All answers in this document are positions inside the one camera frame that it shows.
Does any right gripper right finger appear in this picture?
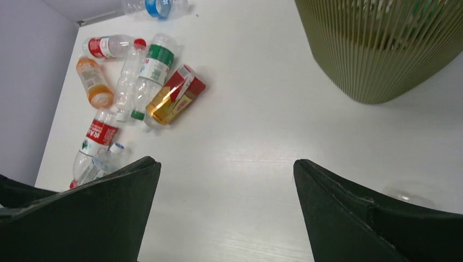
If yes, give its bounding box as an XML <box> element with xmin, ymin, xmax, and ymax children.
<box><xmin>293</xmin><ymin>159</ymin><xmax>462</xmax><ymax>261</ymax></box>

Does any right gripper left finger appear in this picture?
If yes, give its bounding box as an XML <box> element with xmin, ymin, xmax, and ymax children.
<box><xmin>1</xmin><ymin>156</ymin><xmax>161</xmax><ymax>261</ymax></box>

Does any green mesh waste bin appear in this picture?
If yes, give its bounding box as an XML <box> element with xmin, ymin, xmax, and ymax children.
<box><xmin>295</xmin><ymin>1</ymin><xmax>462</xmax><ymax>104</ymax></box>

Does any clear bottle red label left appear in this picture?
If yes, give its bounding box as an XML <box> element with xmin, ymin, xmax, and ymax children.
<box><xmin>69</xmin><ymin>109</ymin><xmax>119</xmax><ymax>189</ymax></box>

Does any clear bottle red label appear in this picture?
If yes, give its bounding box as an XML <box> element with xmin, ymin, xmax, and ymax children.
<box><xmin>69</xmin><ymin>109</ymin><xmax>119</xmax><ymax>189</ymax></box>
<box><xmin>82</xmin><ymin>34</ymin><xmax>147</xmax><ymax>59</ymax></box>

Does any orange drink bottle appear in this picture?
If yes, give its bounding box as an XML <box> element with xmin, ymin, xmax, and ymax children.
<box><xmin>76</xmin><ymin>56</ymin><xmax>114</xmax><ymax>109</ymax></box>

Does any amber tea bottle red label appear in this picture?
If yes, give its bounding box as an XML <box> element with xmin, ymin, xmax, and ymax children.
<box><xmin>144</xmin><ymin>64</ymin><xmax>206</xmax><ymax>130</ymax></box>

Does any clear bottle green label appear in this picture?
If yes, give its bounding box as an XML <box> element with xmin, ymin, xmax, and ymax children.
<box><xmin>130</xmin><ymin>33</ymin><xmax>178</xmax><ymax>121</ymax></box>

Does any clear bottle red label top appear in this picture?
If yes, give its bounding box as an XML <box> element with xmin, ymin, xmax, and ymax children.
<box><xmin>82</xmin><ymin>34</ymin><xmax>147</xmax><ymax>59</ymax></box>

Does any clear bottle blue label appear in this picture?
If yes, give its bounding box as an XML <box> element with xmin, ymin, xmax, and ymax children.
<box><xmin>121</xmin><ymin>0</ymin><xmax>191</xmax><ymax>20</ymax></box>

